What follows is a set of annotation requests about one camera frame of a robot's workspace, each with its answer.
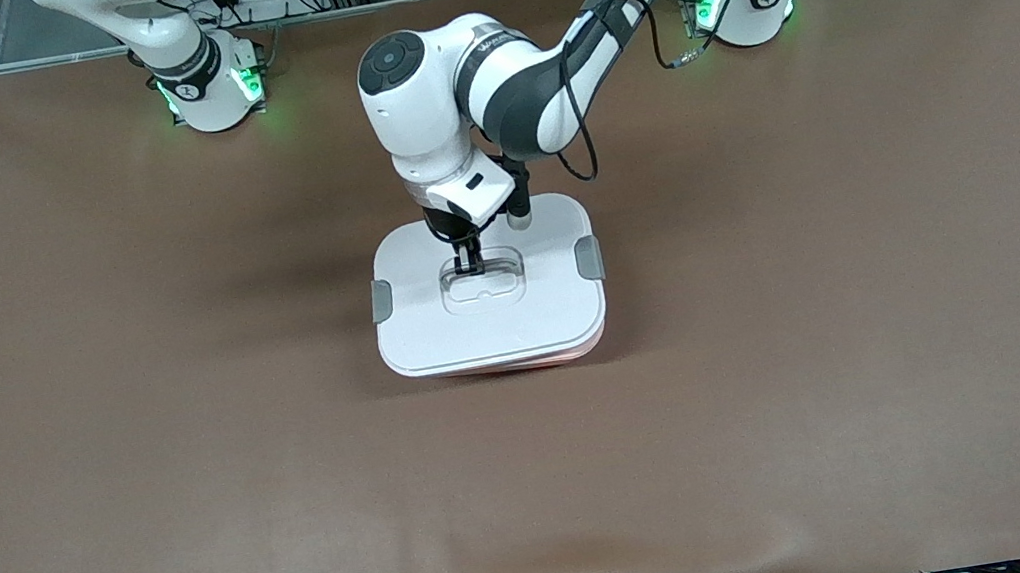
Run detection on pink plastic box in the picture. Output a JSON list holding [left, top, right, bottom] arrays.
[[416, 307, 616, 387]]

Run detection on white box lid grey latches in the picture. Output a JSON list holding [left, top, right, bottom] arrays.
[[359, 194, 618, 385]]

